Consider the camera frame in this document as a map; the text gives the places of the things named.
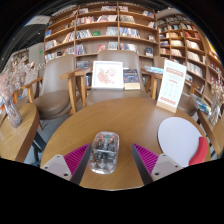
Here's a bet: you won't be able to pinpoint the transparent computer mouse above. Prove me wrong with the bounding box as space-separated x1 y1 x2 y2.
88 131 121 175

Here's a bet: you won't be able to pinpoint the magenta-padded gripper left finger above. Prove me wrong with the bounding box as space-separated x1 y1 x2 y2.
41 143 92 186

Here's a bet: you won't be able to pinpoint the brown padded wooden armchair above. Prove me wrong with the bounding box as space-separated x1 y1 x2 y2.
153 55 201 118
20 54 83 131
74 49 158 108

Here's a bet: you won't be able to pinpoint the glass vase pink dried flowers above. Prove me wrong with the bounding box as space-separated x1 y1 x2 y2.
0 56 44 129

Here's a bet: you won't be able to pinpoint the white sign on wooden base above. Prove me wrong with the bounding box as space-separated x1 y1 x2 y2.
155 59 188 114

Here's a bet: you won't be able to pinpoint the white framed red drawing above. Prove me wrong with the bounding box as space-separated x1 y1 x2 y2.
91 60 125 90

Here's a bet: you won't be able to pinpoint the dark cover book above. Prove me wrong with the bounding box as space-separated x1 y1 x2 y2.
123 68 141 91

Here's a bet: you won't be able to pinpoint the round wooden side table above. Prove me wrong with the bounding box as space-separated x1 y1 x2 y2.
0 102 41 164
196 109 224 158

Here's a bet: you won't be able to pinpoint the blue book stack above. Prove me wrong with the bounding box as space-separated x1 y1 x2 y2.
143 65 165 75

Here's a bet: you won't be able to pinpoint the wide wooden bookshelf unit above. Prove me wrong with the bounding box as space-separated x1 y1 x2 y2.
43 2 159 69

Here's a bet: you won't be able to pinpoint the colourful book stack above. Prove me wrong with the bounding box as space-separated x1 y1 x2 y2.
189 93 213 115

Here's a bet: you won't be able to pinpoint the white hanging ceiling panel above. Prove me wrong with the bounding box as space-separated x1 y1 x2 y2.
24 14 51 27

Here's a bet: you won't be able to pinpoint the curved wooden bookshelf unit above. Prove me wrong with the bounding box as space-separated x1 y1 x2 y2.
156 13 224 108

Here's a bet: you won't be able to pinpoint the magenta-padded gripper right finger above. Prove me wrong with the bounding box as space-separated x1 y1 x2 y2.
131 143 184 186

